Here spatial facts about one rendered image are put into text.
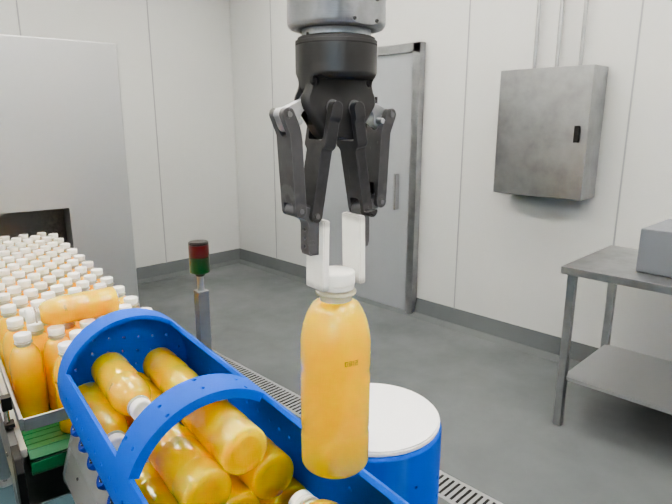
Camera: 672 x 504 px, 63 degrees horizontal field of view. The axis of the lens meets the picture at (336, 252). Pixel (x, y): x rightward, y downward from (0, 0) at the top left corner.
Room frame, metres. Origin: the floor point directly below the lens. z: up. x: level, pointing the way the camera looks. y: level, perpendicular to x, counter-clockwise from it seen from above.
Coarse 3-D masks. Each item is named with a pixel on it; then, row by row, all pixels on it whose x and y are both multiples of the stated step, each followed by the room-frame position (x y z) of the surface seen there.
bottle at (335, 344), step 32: (320, 320) 0.51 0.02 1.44; (352, 320) 0.51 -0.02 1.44; (320, 352) 0.50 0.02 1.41; (352, 352) 0.50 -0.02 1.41; (320, 384) 0.50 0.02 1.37; (352, 384) 0.50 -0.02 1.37; (320, 416) 0.50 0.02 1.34; (352, 416) 0.50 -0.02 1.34; (320, 448) 0.50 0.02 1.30; (352, 448) 0.50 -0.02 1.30
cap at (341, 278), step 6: (330, 270) 0.53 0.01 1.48; (336, 270) 0.53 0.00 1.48; (342, 270) 0.53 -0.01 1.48; (348, 270) 0.53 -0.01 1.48; (354, 270) 0.53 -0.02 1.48; (330, 276) 0.51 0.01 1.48; (336, 276) 0.51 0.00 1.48; (342, 276) 0.51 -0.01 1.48; (348, 276) 0.52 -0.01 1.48; (354, 276) 0.53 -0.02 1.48; (330, 282) 0.51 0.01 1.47; (336, 282) 0.51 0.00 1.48; (342, 282) 0.51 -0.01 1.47; (348, 282) 0.52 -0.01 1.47; (354, 282) 0.53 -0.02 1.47; (330, 288) 0.51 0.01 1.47; (336, 288) 0.51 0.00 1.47; (342, 288) 0.51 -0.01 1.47; (348, 288) 0.52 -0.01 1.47
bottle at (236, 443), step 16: (224, 400) 0.78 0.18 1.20; (192, 416) 0.76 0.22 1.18; (208, 416) 0.74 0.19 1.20; (224, 416) 0.73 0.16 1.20; (240, 416) 0.73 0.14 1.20; (192, 432) 0.76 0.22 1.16; (208, 432) 0.72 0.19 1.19; (224, 432) 0.70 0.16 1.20; (240, 432) 0.69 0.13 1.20; (256, 432) 0.70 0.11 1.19; (208, 448) 0.71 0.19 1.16; (224, 448) 0.68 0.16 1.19; (240, 448) 0.69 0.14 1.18; (256, 448) 0.71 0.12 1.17; (224, 464) 0.67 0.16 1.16; (240, 464) 0.69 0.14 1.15; (256, 464) 0.70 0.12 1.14
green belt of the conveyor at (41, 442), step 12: (24, 432) 1.18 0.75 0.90; (36, 432) 1.18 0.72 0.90; (48, 432) 1.18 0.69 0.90; (60, 432) 1.18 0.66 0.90; (36, 444) 1.13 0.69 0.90; (48, 444) 1.13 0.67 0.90; (60, 444) 1.13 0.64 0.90; (36, 456) 1.09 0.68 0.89; (60, 456) 1.11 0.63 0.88; (36, 468) 1.08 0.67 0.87; (48, 468) 1.10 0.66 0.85
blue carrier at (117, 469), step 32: (96, 320) 1.08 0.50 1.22; (128, 320) 1.07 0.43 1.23; (160, 320) 1.10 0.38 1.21; (96, 352) 1.07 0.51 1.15; (128, 352) 1.11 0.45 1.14; (192, 352) 1.16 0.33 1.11; (64, 384) 0.98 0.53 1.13; (192, 384) 0.77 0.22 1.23; (224, 384) 0.77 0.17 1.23; (160, 416) 0.71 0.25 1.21; (256, 416) 0.92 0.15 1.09; (288, 416) 0.73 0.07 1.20; (96, 448) 0.78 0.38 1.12; (128, 448) 0.70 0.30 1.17; (288, 448) 0.83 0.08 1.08; (128, 480) 0.66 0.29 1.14; (320, 480) 0.76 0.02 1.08; (352, 480) 0.69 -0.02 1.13
